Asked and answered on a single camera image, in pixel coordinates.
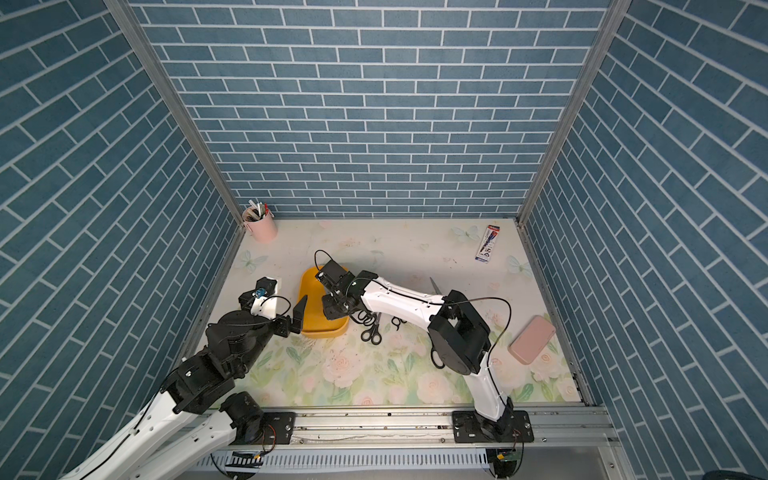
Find black scissors pair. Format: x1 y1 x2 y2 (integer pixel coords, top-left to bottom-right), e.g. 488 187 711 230
350 309 376 327
360 313 382 346

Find black scissors small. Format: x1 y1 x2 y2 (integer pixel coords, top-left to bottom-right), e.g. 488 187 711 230
391 317 406 330

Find blue handled scissors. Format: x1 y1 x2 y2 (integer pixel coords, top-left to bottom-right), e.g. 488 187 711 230
429 277 442 295

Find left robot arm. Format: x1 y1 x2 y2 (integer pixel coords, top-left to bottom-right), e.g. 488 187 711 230
66 299 307 479

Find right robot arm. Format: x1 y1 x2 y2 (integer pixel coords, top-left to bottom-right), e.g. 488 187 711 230
315 259 534 445

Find yellow plastic storage box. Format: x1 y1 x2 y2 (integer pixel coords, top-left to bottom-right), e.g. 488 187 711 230
299 267 349 339

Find floral table mat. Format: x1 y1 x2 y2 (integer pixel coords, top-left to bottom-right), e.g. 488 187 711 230
212 219 581 407

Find pink metal pen holder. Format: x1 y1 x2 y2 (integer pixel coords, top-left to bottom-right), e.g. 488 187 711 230
242 207 278 243

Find pen refill package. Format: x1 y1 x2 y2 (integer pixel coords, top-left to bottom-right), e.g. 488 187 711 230
475 225 500 263

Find pink phone case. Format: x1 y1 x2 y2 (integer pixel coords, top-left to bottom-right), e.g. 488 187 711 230
507 315 556 365

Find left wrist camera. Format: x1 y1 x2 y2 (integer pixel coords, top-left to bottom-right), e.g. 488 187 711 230
238 277 279 319

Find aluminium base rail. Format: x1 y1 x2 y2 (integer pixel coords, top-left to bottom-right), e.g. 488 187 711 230
264 403 618 449

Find aluminium corner post left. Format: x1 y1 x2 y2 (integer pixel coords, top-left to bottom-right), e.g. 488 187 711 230
104 0 242 224

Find aluminium corner post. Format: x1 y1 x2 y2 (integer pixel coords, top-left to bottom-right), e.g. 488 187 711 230
104 0 242 224
517 0 631 228

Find aluminium corner post right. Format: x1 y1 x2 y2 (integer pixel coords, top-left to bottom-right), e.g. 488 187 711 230
517 0 631 228

